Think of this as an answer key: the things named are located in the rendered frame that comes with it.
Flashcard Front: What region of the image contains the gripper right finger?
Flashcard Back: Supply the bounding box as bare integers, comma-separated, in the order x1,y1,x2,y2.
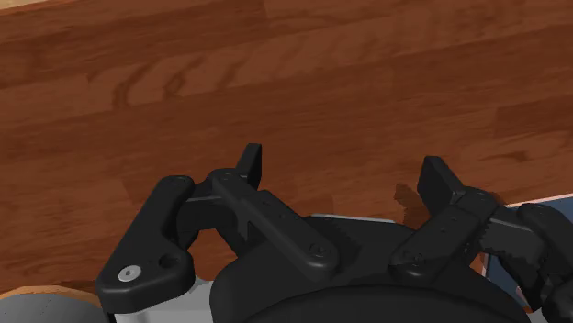
387,155,573,323

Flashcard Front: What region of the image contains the grey round dish tan rim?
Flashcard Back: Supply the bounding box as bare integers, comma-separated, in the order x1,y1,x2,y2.
0,284,108,323

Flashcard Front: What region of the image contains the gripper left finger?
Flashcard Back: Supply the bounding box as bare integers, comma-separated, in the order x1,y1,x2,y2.
95,142,342,315

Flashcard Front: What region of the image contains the blue-grey flat thing white edge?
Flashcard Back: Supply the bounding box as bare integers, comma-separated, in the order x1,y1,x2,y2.
482,193,573,314

